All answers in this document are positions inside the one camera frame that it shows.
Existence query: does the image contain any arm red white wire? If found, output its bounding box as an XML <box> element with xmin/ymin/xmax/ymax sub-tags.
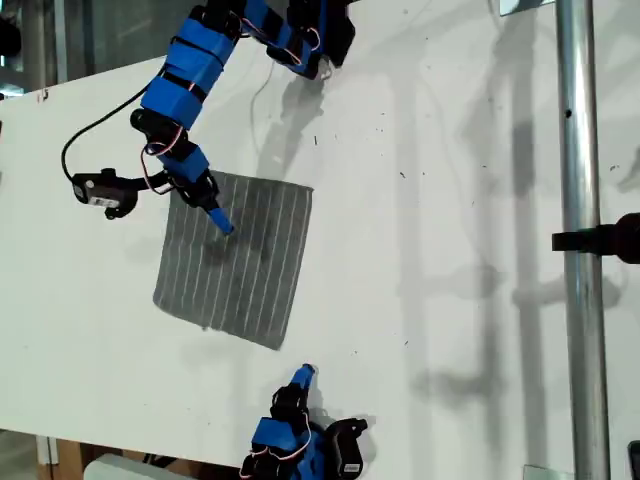
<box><xmin>139</xmin><ymin>130</ymin><xmax>189</xmax><ymax>192</ymax></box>
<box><xmin>238</xmin><ymin>424</ymin><xmax>315</xmax><ymax>477</ymax></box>

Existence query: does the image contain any wooden table leg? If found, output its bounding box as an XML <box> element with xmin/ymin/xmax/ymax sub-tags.
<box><xmin>37</xmin><ymin>435</ymin><xmax>84</xmax><ymax>480</ymax></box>

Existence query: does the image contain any camera black cable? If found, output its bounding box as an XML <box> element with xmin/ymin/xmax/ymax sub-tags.
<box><xmin>60</xmin><ymin>94</ymin><xmax>146</xmax><ymax>179</ymax></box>

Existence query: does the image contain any black round object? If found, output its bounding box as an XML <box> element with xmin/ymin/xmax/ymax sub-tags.
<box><xmin>0</xmin><ymin>17</ymin><xmax>22</xmax><ymax>57</ymax></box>

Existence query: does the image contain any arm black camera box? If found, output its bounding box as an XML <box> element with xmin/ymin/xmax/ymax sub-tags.
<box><xmin>71</xmin><ymin>168</ymin><xmax>140</xmax><ymax>222</ymax></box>
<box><xmin>329</xmin><ymin>424</ymin><xmax>369</xmax><ymax>479</ymax></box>

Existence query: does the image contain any black post clamp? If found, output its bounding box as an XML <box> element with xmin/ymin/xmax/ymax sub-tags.
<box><xmin>551</xmin><ymin>212</ymin><xmax>640</xmax><ymax>265</ymax></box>

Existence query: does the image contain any camera black stalk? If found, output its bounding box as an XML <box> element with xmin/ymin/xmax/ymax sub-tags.
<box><xmin>130</xmin><ymin>169</ymin><xmax>174</xmax><ymax>196</ymax></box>
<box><xmin>324</xmin><ymin>417</ymin><xmax>370</xmax><ymax>436</ymax></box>

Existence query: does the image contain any grey striped towel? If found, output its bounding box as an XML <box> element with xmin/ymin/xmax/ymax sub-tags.
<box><xmin>151</xmin><ymin>169</ymin><xmax>315</xmax><ymax>352</ymax></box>

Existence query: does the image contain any steel post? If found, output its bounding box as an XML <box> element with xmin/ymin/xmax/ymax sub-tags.
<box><xmin>554</xmin><ymin>0</ymin><xmax>614</xmax><ymax>480</ymax></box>

